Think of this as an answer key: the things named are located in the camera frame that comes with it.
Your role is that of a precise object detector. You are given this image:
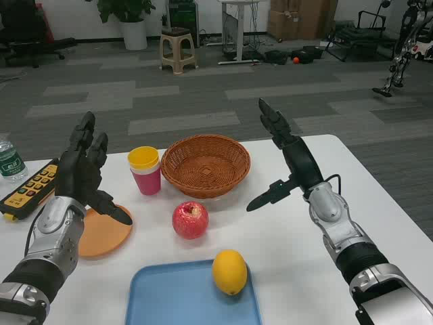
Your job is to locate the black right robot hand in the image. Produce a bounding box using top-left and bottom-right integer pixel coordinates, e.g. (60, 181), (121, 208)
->
(246, 97), (325, 213)

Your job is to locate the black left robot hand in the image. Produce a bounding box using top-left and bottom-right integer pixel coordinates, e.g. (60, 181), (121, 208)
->
(53, 110), (133, 226)

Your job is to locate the red apple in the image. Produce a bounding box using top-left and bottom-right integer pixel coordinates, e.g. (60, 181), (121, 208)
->
(171, 200), (210, 240)

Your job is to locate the yellow black remote controller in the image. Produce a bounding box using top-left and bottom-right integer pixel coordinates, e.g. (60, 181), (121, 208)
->
(0, 158), (60, 223)

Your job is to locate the clear water bottle green label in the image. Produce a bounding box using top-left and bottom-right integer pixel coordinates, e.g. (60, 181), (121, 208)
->
(0, 133), (28, 182)

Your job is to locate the orange plastic plate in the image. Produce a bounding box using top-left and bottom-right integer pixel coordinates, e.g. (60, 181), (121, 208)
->
(78, 204), (133, 258)

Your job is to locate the pink plastic cup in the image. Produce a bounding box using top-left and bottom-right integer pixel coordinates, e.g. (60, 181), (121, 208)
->
(130, 167), (162, 196)

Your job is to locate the clear glass plate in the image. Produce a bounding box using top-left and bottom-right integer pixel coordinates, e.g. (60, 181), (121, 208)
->
(189, 189), (248, 203)

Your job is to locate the brown wicker basket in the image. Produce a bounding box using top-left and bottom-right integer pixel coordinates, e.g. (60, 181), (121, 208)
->
(160, 134), (252, 199)

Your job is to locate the large black bag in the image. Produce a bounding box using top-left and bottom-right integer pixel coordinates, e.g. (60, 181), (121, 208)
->
(291, 45), (324, 65)

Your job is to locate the small black bag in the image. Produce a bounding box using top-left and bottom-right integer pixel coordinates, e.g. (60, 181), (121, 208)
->
(264, 49), (289, 65)

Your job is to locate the yellow lemon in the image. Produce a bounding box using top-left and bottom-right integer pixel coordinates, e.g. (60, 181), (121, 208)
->
(212, 249), (249, 297)

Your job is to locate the black folding lounge chair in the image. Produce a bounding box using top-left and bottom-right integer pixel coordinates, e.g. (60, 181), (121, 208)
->
(324, 9), (398, 64)

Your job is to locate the small cardboard box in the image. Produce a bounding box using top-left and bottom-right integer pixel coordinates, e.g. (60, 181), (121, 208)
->
(270, 0), (298, 13)
(269, 9), (300, 41)

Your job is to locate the standing humanoid robot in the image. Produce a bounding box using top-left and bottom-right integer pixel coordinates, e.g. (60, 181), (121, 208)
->
(371, 0), (433, 98)

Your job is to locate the large cardboard box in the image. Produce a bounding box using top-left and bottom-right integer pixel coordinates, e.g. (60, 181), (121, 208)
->
(297, 0), (338, 40)

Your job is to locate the white standing desk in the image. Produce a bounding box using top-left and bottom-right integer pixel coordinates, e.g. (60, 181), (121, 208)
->
(216, 0), (268, 66)

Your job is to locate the potted plant white pot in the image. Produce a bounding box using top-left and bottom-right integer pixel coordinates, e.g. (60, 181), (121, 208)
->
(86, 0), (157, 51)

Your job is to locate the black office chair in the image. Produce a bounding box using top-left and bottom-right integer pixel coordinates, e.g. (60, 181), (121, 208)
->
(0, 0), (77, 68)

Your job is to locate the blue plastic tray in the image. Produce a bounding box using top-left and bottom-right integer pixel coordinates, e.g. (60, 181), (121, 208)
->
(124, 259), (264, 325)

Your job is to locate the beige plastic stool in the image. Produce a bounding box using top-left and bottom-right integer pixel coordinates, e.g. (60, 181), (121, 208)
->
(159, 27), (198, 74)

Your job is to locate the white toy car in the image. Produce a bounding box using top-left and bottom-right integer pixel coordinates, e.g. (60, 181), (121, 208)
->
(411, 33), (433, 62)

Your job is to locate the black green computer case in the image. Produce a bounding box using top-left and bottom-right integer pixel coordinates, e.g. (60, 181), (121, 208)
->
(167, 0), (200, 48)

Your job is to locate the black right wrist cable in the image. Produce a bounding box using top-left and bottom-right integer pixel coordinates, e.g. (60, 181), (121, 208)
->
(323, 174), (342, 196)

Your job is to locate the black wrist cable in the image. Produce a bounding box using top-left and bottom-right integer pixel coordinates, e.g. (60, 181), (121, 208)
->
(323, 174), (342, 196)
(24, 211), (45, 257)

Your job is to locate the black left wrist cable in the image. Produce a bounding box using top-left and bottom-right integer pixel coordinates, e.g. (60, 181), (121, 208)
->
(24, 211), (45, 257)

